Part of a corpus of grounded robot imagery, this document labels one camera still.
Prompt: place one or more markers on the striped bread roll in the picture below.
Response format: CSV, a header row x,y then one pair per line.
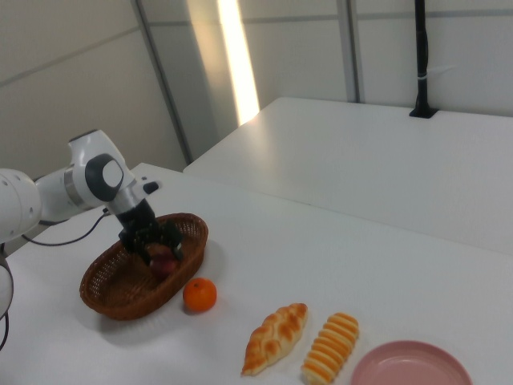
x,y
330,349

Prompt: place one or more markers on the white adjoining table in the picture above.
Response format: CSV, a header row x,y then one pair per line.
x,y
360,160

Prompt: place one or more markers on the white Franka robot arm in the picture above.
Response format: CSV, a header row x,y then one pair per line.
x,y
92,160

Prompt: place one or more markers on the brown woven basket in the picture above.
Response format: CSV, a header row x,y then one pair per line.
x,y
120,288

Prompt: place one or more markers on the black camera pole with clamp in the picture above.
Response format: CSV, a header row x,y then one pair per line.
x,y
421,60

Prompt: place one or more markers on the pink plate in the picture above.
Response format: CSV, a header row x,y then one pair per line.
x,y
413,365

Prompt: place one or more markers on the braided golden bread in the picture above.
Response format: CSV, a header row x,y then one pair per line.
x,y
276,339

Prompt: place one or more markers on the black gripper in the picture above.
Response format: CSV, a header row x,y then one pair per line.
x,y
136,218

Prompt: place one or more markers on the orange mandarin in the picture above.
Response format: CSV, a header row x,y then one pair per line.
x,y
199,294

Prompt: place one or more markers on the red apple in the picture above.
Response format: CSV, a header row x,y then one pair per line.
x,y
163,268

